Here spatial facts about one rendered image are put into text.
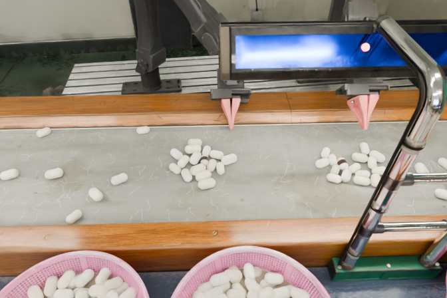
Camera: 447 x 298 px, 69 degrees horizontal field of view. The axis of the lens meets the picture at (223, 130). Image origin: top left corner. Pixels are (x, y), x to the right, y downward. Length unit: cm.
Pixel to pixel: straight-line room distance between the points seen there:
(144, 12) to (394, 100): 73
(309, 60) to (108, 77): 89
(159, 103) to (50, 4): 204
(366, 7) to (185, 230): 64
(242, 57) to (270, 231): 33
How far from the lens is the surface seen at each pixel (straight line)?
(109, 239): 65
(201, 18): 83
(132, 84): 116
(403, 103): 102
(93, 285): 64
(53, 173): 81
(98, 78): 126
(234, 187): 71
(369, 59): 52
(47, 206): 77
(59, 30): 292
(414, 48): 45
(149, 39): 100
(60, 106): 98
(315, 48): 49
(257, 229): 63
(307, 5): 289
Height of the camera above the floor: 130
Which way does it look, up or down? 42 degrees down
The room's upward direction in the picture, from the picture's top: straight up
